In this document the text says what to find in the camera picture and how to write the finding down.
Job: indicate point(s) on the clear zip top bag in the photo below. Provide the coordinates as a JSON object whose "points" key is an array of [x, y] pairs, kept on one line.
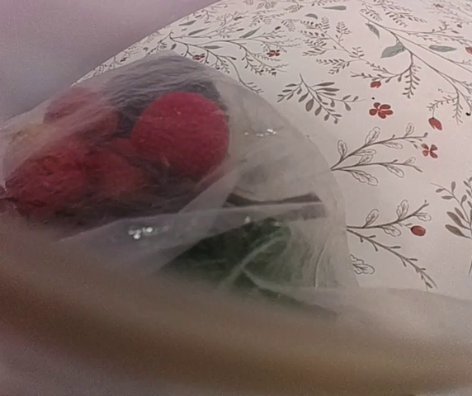
{"points": [[83, 310]]}

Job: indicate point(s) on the red fake apple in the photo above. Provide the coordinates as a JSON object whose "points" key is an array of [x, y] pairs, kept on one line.
{"points": [[184, 130]]}

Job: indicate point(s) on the fake strawberry bunch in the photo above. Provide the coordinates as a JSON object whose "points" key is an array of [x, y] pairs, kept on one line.
{"points": [[72, 160]]}

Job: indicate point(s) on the floral table mat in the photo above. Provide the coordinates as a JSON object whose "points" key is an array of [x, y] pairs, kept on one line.
{"points": [[384, 89]]}

